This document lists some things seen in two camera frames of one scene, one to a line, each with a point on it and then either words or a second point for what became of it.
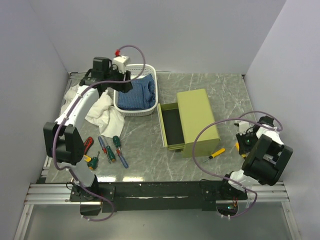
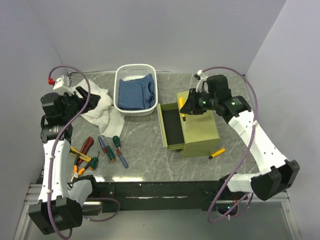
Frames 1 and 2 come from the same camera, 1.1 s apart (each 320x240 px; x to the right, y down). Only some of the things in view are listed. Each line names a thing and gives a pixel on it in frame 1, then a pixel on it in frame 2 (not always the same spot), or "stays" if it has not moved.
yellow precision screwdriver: [215, 154] stays
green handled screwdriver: [116, 140] stays
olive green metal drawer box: [195, 113] stays
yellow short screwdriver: [237, 147] to [181, 102]
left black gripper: [124, 87] to [81, 101]
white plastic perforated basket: [137, 72] stays
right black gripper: [243, 148] to [190, 107]
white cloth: [103, 112] stays
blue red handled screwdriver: [124, 161] stays
